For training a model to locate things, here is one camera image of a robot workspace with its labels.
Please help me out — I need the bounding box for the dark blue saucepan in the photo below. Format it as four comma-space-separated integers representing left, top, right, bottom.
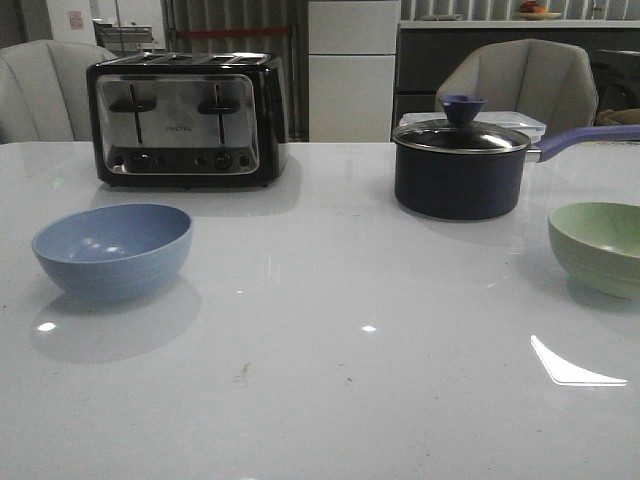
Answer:
393, 125, 639, 220

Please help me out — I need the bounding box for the green bowl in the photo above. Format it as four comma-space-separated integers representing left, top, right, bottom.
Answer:
548, 202, 639, 300

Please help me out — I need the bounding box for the right beige armchair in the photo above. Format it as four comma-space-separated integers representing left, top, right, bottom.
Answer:
436, 39, 599, 135

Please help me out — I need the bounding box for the plate of fruit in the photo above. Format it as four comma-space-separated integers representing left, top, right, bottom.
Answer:
515, 0, 561, 21

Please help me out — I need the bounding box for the black and chrome toaster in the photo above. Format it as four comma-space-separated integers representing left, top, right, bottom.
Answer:
87, 52, 289, 188

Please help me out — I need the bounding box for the glass lid with blue knob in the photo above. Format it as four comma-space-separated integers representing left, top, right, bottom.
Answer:
392, 94, 530, 154

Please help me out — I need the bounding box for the grey counter cabinet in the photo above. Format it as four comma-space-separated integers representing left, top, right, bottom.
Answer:
393, 19, 639, 123

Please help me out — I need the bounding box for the left beige armchair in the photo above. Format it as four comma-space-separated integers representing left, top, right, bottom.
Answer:
1, 40, 115, 144

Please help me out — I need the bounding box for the blue bowl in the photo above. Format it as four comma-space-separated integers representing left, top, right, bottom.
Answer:
32, 203, 193, 303

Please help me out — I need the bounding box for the beige armchair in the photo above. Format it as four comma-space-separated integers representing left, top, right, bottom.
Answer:
436, 39, 599, 135
1, 40, 115, 144

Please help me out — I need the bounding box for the clear plastic container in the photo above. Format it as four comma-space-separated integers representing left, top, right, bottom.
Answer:
398, 111, 546, 143

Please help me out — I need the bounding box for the white refrigerator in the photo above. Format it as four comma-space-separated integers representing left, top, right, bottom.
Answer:
308, 1, 401, 143

